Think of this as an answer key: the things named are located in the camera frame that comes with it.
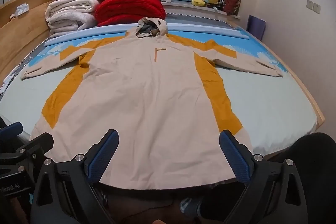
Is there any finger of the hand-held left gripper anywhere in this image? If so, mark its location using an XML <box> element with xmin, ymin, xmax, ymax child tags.
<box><xmin>0</xmin><ymin>121</ymin><xmax>24</xmax><ymax>147</ymax></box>
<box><xmin>16</xmin><ymin>132</ymin><xmax>54</xmax><ymax>162</ymax></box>

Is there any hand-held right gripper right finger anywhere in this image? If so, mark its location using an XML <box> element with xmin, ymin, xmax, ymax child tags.
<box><xmin>219</xmin><ymin>130</ymin><xmax>309</xmax><ymax>224</ymax></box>

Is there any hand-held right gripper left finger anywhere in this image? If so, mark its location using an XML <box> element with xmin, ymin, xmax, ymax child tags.
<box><xmin>30</xmin><ymin>129</ymin><xmax>120</xmax><ymax>224</ymax></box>

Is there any beige and orange hooded jacket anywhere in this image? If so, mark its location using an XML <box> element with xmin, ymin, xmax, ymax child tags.
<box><xmin>20</xmin><ymin>17</ymin><xmax>284</xmax><ymax>190</ymax></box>

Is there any person's right leg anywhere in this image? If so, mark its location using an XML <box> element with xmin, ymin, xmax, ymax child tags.
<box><xmin>199</xmin><ymin>132</ymin><xmax>336</xmax><ymax>224</ymax></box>

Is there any white speckled folded quilt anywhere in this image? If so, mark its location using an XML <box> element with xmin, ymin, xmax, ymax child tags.
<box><xmin>47</xmin><ymin>13</ymin><xmax>97</xmax><ymax>39</ymax></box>

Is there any tissue pack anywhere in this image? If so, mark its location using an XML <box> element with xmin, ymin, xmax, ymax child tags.
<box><xmin>15</xmin><ymin>4</ymin><xmax>29</xmax><ymax>16</ymax></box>

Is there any purple box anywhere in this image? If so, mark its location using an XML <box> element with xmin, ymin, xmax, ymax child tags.
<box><xmin>247</xmin><ymin>14</ymin><xmax>266</xmax><ymax>41</ymax></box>

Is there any cream folded quilt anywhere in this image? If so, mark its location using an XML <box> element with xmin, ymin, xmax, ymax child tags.
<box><xmin>45</xmin><ymin>0</ymin><xmax>101</xmax><ymax>20</ymax></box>

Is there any red folded blanket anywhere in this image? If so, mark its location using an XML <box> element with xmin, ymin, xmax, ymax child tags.
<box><xmin>95</xmin><ymin>0</ymin><xmax>166</xmax><ymax>28</ymax></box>

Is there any white window sill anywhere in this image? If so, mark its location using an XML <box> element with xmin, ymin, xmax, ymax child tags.
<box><xmin>161</xmin><ymin>1</ymin><xmax>240</xmax><ymax>20</ymax></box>

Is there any wooden bed frame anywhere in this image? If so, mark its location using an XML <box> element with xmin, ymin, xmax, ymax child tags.
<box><xmin>0</xmin><ymin>0</ymin><xmax>326</xmax><ymax>135</ymax></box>

